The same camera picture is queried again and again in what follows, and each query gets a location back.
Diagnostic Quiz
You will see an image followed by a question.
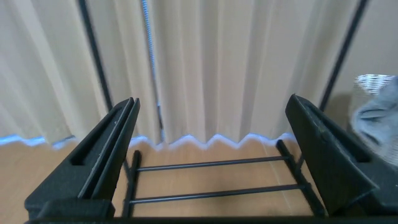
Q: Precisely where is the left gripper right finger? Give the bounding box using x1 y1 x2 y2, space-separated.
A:
285 94 398 216

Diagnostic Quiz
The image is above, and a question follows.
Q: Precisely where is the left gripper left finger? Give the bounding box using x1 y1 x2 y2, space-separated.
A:
24 97 141 218

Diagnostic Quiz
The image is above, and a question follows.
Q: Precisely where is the white laundry basket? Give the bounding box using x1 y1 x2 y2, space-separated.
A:
348 73 398 169

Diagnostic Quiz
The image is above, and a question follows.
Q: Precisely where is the black clothes rack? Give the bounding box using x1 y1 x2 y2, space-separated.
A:
76 0 369 218

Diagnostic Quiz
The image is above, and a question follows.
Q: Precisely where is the beige curtain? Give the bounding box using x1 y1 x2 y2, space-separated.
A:
0 0 358 153

